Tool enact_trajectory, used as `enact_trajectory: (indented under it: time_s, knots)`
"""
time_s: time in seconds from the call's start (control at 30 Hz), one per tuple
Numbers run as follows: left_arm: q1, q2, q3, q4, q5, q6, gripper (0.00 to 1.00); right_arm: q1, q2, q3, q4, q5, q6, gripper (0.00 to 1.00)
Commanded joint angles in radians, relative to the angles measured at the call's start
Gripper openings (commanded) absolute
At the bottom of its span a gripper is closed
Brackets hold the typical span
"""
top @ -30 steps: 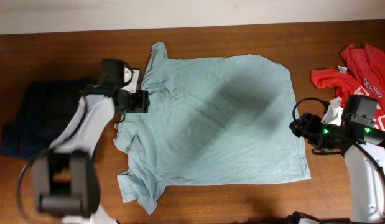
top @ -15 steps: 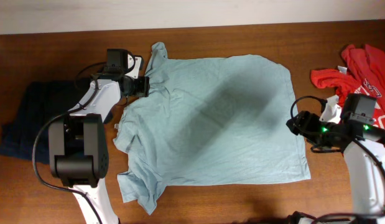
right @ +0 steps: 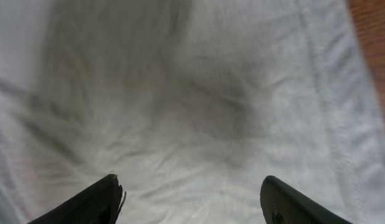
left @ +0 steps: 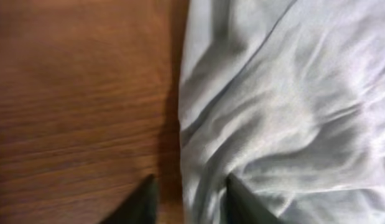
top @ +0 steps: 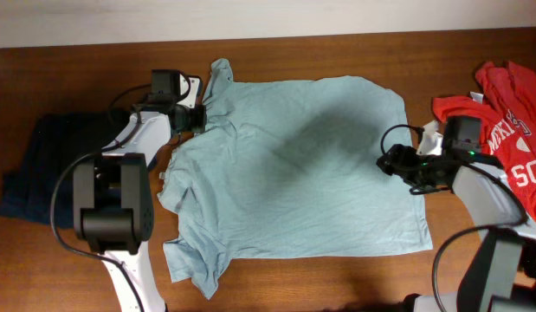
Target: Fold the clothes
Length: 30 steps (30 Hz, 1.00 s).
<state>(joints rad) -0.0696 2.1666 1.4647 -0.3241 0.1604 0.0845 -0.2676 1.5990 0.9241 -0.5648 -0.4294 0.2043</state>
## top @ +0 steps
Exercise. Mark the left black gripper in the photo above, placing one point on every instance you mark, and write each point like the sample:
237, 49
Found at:
199, 123

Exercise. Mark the dark navy garment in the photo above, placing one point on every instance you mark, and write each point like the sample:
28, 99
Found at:
57, 141

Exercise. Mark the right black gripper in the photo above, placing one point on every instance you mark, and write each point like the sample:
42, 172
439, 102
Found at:
400, 163

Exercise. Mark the light teal t-shirt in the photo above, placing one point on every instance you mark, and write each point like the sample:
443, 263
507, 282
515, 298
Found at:
287, 169

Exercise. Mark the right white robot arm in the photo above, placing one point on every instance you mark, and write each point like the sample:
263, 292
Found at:
502, 273

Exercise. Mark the red printed t-shirt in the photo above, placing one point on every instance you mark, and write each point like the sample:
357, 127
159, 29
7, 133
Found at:
508, 123

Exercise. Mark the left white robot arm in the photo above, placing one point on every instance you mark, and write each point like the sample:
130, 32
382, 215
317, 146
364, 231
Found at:
112, 198

